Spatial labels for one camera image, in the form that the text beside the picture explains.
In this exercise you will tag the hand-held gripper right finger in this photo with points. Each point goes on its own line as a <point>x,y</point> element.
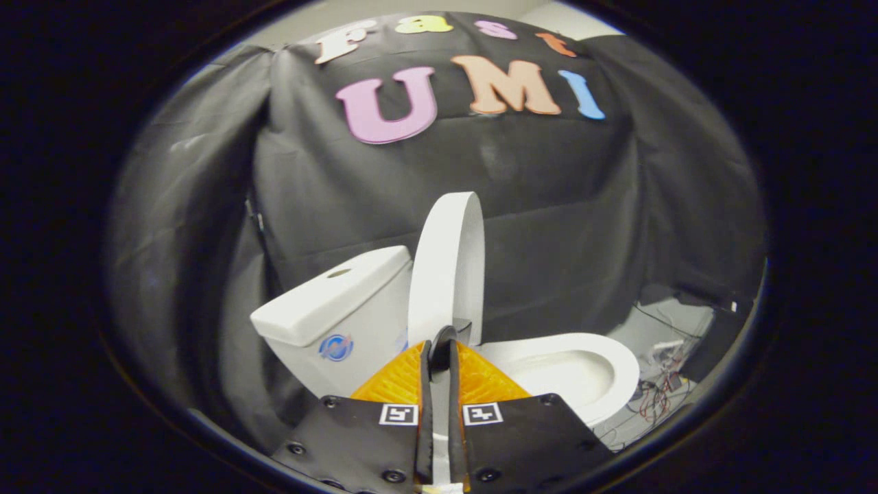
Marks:
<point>456,425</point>

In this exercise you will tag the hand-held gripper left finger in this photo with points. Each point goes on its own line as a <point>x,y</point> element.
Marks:
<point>425,425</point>

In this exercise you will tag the white toilet lid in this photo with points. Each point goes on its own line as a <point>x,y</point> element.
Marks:
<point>446,267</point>

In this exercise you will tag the white toilet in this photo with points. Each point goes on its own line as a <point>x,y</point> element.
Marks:
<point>329,302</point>

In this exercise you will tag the black backdrop cloth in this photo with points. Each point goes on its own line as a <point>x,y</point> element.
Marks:
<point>549,206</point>

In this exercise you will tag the black electronic box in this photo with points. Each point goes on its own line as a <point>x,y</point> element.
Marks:
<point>727,322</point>

